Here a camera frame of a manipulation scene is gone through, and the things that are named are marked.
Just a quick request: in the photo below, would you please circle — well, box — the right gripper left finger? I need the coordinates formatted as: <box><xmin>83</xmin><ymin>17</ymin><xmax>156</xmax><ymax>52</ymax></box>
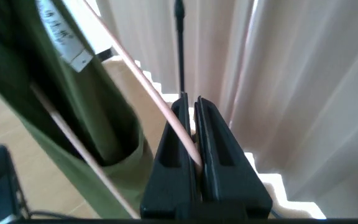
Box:
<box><xmin>140</xmin><ymin>92</ymin><xmax>202</xmax><ymax>220</ymax></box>

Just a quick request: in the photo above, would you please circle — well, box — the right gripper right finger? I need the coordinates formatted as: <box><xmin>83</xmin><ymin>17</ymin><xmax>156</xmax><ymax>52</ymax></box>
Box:
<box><xmin>194</xmin><ymin>96</ymin><xmax>273</xmax><ymax>218</ymax></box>

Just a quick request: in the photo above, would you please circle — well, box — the green printed shirt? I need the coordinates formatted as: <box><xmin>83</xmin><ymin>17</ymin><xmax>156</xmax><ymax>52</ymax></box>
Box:
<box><xmin>0</xmin><ymin>0</ymin><xmax>155</xmax><ymax>220</ymax></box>

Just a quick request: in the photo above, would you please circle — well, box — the pink clothes hanger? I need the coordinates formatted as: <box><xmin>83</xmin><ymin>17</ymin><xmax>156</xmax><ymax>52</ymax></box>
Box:
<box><xmin>31</xmin><ymin>0</ymin><xmax>203</xmax><ymax>220</ymax></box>

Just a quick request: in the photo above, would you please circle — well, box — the black clothes rack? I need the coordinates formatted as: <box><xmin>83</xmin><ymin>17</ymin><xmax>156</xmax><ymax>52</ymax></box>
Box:
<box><xmin>173</xmin><ymin>0</ymin><xmax>186</xmax><ymax>94</ymax></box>

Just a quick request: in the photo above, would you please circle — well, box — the black cable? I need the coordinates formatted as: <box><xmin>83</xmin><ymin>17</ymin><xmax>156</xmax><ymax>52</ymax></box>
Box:
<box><xmin>26</xmin><ymin>210</ymin><xmax>84</xmax><ymax>220</ymax></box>

